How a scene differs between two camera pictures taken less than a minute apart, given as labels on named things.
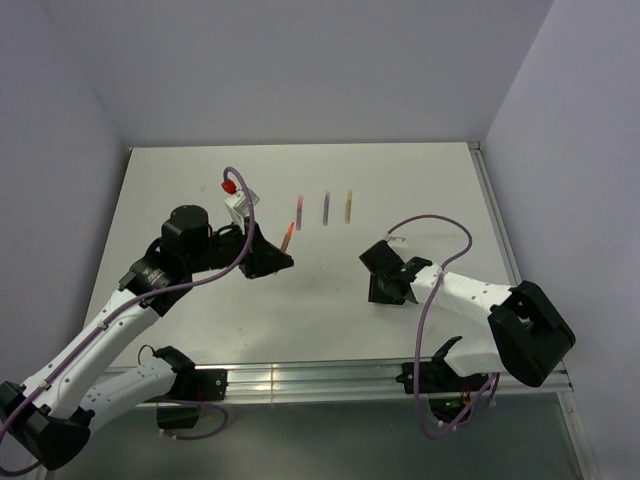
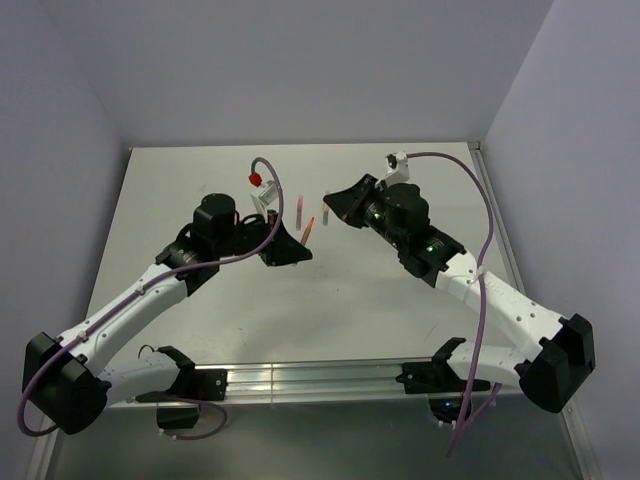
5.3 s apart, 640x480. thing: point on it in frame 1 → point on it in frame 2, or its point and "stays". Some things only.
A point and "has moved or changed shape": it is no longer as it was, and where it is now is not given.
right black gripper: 376,295 → 347,203
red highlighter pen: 299,212 stays
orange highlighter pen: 287,238 has moved or changed shape
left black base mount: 192,384 stays
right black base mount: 448,393 stays
